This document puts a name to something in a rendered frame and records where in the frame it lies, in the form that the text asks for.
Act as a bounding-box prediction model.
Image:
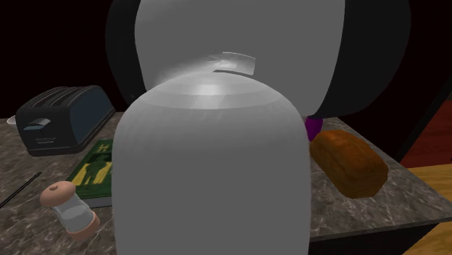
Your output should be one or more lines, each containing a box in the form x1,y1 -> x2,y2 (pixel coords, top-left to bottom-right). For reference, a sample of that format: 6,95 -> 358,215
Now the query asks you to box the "purple vase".
304,116 -> 324,143

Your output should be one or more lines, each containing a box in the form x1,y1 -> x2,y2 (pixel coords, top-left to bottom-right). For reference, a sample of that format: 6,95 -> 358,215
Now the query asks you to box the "brown bread loaf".
309,129 -> 389,199

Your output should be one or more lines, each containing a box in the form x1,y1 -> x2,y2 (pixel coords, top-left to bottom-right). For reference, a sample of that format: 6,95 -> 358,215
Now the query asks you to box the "green and yellow book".
65,138 -> 114,209

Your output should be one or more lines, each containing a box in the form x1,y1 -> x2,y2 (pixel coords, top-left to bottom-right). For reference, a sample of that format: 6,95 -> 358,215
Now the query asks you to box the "black toaster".
14,85 -> 117,157

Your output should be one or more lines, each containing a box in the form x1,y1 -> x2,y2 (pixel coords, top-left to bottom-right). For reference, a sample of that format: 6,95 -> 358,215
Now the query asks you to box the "glass shaker with pink caps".
39,180 -> 101,242

